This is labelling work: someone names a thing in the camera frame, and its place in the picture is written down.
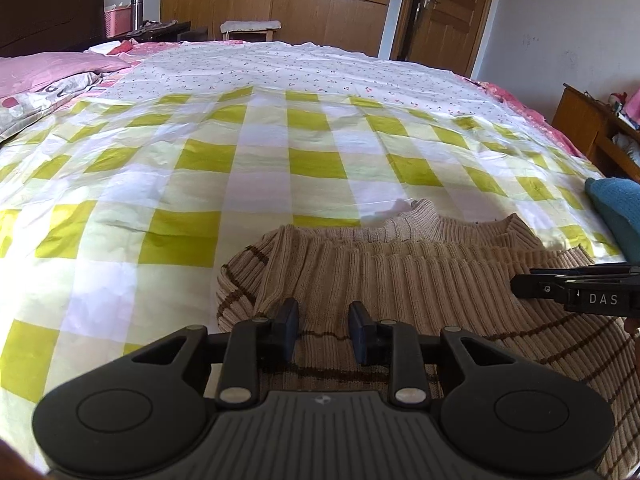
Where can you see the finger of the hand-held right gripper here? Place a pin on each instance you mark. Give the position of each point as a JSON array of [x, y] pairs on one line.
[[537, 287], [590, 272]]

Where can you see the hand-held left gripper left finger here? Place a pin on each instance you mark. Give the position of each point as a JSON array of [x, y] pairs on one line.
[[289, 327]]

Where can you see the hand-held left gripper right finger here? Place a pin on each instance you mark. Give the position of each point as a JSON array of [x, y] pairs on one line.
[[357, 330]]

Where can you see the beige brown-striped knit sweater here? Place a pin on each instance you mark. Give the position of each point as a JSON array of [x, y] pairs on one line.
[[425, 275]]

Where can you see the blue knit garment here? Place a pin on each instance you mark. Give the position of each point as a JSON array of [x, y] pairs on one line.
[[620, 205]]

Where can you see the wooden side desk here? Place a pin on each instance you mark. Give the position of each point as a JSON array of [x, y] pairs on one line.
[[580, 120]]

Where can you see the yellow-green checkered bed sheet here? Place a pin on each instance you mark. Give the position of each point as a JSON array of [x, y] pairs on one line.
[[225, 150]]

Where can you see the wooden door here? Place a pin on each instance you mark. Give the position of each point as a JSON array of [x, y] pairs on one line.
[[450, 15]]

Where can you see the small cushioned stool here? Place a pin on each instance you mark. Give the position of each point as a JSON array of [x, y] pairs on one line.
[[250, 26]]

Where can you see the dark wooden nightstand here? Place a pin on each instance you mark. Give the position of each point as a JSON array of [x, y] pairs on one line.
[[160, 32]]

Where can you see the white patterned pillow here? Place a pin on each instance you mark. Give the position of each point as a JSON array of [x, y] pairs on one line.
[[45, 97]]

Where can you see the pink pillow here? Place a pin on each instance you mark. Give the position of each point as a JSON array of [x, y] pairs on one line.
[[55, 70]]

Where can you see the metal thermos bottle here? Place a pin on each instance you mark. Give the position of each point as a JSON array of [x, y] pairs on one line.
[[137, 14]]

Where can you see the pink storage basket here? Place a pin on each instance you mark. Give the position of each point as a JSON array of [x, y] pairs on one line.
[[117, 22]]

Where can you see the dark wooden headboard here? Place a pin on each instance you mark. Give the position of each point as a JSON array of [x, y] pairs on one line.
[[50, 5]]

